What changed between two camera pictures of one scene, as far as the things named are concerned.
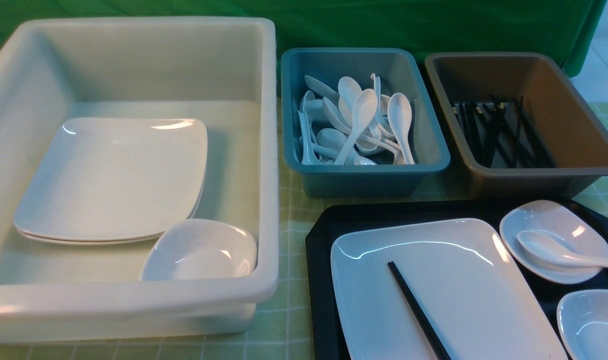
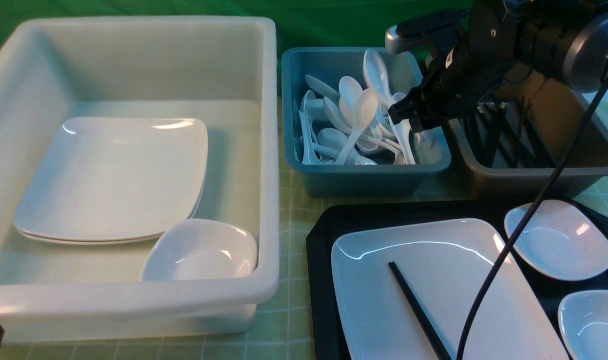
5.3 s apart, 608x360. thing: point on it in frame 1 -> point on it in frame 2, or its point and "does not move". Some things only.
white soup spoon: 556,249 -> 377,77
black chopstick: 419,314 does not move
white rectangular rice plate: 460,276 does not move
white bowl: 591,323 does not move
